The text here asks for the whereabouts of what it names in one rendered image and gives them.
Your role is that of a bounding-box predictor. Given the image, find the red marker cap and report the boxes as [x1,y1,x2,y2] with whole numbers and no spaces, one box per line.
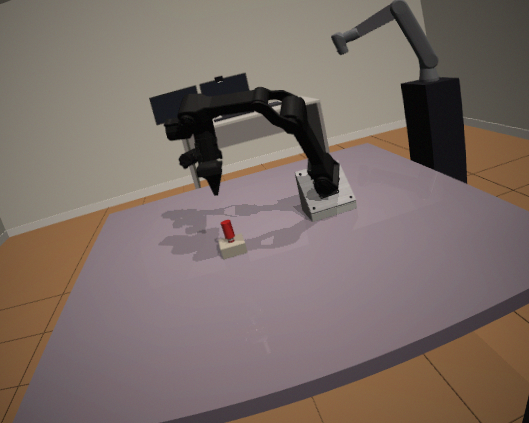
[220,220,235,239]

